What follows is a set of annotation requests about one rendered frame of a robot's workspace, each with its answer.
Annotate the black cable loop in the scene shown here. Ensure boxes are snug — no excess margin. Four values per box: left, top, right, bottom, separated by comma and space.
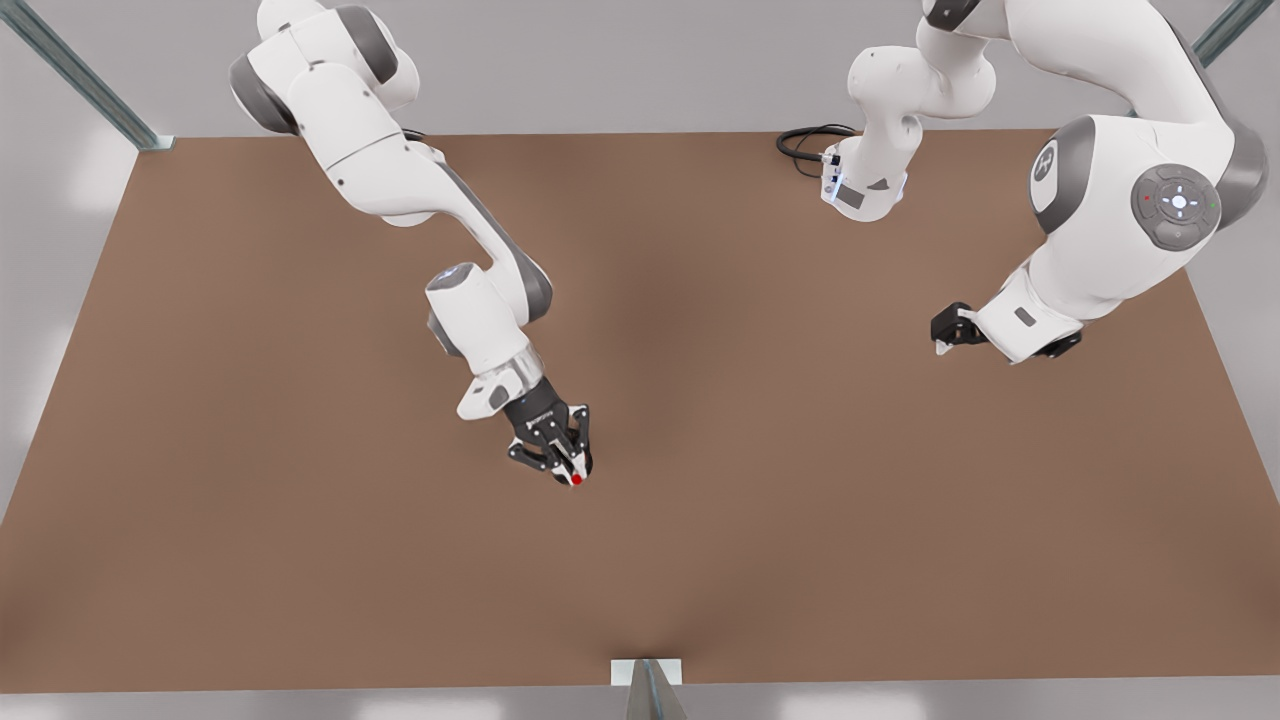
776, 124, 863, 180

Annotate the silver frame post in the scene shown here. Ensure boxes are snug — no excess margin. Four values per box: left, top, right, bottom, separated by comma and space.
0, 0, 177, 153
610, 657, 689, 720
1190, 0, 1278, 67

